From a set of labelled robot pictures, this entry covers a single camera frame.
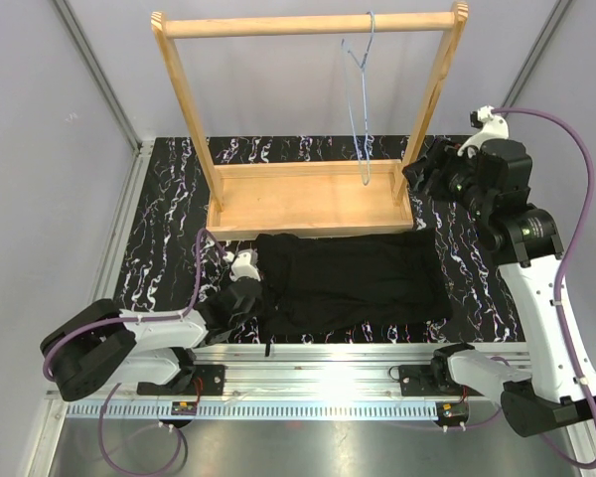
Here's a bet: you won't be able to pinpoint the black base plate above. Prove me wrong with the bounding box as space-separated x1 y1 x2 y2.
137 365 226 397
397 365 463 398

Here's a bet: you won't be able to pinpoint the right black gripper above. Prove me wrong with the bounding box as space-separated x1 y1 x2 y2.
402 136 493 220

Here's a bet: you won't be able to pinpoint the left aluminium frame post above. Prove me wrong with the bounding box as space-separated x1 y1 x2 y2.
49 0 143 155

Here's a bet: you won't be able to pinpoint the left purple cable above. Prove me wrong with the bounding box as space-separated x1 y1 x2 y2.
40 228 234 472

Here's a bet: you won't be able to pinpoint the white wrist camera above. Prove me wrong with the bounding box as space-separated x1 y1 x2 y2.
224 248 261 282
457 105 509 157

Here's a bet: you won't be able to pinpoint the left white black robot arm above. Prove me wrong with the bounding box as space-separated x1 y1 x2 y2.
40 277 263 401

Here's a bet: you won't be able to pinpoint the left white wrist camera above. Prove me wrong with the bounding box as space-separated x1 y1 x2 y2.
224 248 261 282

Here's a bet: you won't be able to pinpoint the black trousers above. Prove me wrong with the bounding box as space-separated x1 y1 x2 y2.
254 229 452 341

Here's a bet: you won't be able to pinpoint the light blue wire hanger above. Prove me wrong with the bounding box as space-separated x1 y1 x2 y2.
340 10 377 186

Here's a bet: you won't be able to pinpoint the wooden clothes rack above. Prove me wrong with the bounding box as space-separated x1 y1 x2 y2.
150 1 470 243

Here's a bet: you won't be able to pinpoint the aluminium frame post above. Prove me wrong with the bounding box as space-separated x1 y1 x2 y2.
49 0 143 155
484 1 574 122

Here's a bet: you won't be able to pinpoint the right aluminium frame post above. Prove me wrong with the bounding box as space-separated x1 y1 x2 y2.
484 1 574 122

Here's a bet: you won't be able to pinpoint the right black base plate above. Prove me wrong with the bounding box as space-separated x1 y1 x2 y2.
397 365 463 398

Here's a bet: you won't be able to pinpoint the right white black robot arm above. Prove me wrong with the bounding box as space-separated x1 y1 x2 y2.
404 139 596 437

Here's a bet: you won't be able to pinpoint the slotted grey cable duct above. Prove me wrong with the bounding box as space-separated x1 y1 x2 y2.
67 399 468 421

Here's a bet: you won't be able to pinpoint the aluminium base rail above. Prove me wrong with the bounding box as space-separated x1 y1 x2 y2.
44 345 586 401

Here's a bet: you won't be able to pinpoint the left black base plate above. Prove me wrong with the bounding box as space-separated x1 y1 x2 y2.
137 365 226 397

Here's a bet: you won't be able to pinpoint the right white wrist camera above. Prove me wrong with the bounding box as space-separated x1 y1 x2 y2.
457 105 509 157

